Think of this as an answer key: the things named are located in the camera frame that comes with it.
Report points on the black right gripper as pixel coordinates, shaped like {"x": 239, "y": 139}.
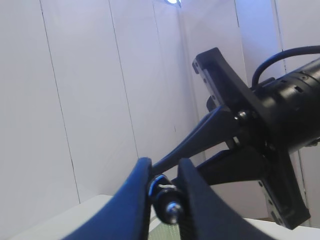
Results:
{"x": 277, "y": 124}

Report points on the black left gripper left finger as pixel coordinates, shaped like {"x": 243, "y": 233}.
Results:
{"x": 126, "y": 216}

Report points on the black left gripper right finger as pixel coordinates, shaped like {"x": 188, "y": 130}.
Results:
{"x": 207, "y": 216}

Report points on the black pen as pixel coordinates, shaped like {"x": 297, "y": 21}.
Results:
{"x": 166, "y": 199}

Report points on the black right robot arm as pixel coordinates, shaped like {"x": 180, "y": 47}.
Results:
{"x": 309, "y": 74}

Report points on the green woven plastic basket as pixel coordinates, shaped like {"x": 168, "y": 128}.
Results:
{"x": 162, "y": 231}

